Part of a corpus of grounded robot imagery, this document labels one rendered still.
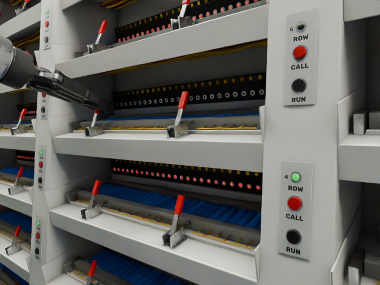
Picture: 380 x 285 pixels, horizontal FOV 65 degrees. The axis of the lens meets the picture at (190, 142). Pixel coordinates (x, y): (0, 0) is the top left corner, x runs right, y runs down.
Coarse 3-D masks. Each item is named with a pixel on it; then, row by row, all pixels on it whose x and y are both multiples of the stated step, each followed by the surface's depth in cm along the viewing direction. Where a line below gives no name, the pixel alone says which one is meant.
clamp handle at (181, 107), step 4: (184, 92) 56; (184, 96) 55; (180, 100) 55; (184, 100) 55; (180, 104) 55; (184, 104) 55; (180, 108) 55; (184, 108) 55; (180, 112) 55; (176, 116) 55; (180, 116) 54; (176, 120) 54; (176, 124) 54
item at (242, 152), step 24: (48, 120) 78; (72, 120) 83; (96, 120) 89; (264, 120) 41; (72, 144) 73; (96, 144) 67; (120, 144) 61; (144, 144) 57; (168, 144) 53; (192, 144) 49; (216, 144) 46; (240, 144) 44; (216, 168) 48; (240, 168) 45
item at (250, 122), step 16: (80, 128) 81; (112, 128) 72; (128, 128) 68; (144, 128) 64; (160, 128) 61; (192, 128) 58; (208, 128) 54; (224, 128) 52; (240, 128) 50; (256, 128) 48
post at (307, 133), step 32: (288, 0) 40; (320, 0) 37; (320, 32) 37; (352, 32) 41; (320, 64) 37; (352, 64) 42; (320, 96) 37; (288, 128) 39; (320, 128) 37; (288, 160) 39; (320, 160) 37; (320, 192) 37; (352, 192) 44; (320, 224) 36; (288, 256) 39; (320, 256) 36
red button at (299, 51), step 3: (297, 48) 38; (300, 48) 38; (303, 48) 38; (294, 51) 38; (297, 51) 38; (300, 51) 38; (303, 51) 38; (294, 54) 38; (297, 54) 38; (300, 54) 38; (303, 54) 38; (297, 57) 38; (300, 57) 38
